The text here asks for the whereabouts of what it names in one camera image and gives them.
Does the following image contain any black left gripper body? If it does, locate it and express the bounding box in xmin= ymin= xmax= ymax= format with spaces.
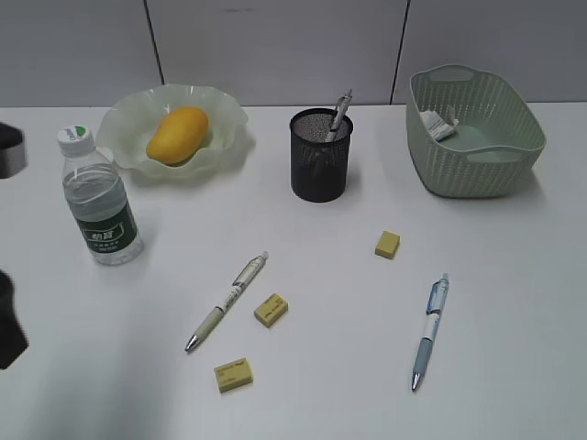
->
xmin=0 ymin=271 xmax=28 ymax=369

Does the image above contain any clear bottle green label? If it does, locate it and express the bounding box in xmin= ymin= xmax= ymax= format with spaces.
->
xmin=57 ymin=125 xmax=143 ymax=266

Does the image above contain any beige grip white pen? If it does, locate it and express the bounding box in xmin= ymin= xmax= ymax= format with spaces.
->
xmin=184 ymin=251 xmax=269 ymax=353

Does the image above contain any yellow eraser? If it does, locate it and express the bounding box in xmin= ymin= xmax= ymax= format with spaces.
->
xmin=374 ymin=231 xmax=400 ymax=259
xmin=254 ymin=293 xmax=288 ymax=328
xmin=214 ymin=358 xmax=253 ymax=393

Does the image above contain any yellow mango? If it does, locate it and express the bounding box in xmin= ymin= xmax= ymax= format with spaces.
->
xmin=146 ymin=106 xmax=209 ymax=166

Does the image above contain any grey grip black-clip pen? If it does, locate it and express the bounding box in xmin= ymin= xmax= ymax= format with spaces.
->
xmin=326 ymin=89 xmax=352 ymax=143

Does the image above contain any blue grip clear pen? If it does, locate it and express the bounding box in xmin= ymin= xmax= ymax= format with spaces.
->
xmin=411 ymin=273 xmax=449 ymax=392

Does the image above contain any waste paper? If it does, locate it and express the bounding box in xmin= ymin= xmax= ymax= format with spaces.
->
xmin=419 ymin=105 xmax=460 ymax=142

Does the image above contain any yellow eraser front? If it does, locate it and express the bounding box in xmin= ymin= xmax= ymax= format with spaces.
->
xmin=214 ymin=358 xmax=253 ymax=393

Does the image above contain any frosted green glass plate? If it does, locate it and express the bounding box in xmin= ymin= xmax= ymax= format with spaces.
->
xmin=95 ymin=83 xmax=249 ymax=180

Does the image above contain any black mesh pen holder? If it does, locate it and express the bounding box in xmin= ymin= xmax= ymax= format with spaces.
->
xmin=289 ymin=107 xmax=353 ymax=203

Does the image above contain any pale green woven basket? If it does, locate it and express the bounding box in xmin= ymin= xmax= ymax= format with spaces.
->
xmin=405 ymin=64 xmax=546 ymax=198

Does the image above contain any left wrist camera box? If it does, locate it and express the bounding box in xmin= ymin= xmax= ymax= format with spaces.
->
xmin=0 ymin=123 xmax=28 ymax=180

